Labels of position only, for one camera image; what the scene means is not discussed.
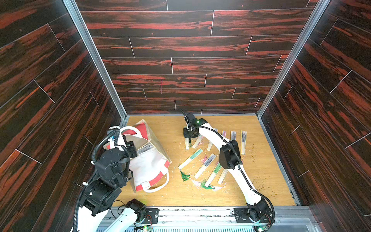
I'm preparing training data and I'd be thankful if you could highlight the bamboo fan dark print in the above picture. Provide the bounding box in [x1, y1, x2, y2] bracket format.
[194, 154, 216, 179]

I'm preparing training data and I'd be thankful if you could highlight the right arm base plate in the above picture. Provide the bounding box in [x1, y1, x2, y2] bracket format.
[231, 207, 274, 225]

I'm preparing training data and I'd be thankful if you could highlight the green folding fan green tassel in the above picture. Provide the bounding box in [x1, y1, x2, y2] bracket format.
[201, 162, 222, 190]

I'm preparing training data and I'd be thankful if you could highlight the folding fan purple print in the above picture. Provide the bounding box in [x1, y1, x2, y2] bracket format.
[231, 131, 237, 140]

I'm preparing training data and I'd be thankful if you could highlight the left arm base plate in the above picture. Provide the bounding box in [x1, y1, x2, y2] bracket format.
[119, 207, 160, 225]

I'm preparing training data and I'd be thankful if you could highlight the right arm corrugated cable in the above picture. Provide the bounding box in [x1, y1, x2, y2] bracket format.
[177, 108, 275, 224]

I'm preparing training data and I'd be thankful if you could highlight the plain bamboo folding fan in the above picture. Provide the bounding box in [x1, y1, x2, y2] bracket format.
[185, 138, 189, 150]

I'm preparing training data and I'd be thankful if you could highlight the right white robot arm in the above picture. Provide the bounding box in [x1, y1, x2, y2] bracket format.
[183, 113, 275, 226]

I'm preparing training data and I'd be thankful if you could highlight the folding fan dark blue print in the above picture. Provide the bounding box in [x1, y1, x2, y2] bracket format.
[241, 130, 247, 155]

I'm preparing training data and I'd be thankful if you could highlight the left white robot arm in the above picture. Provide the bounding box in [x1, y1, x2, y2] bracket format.
[72, 126, 142, 232]

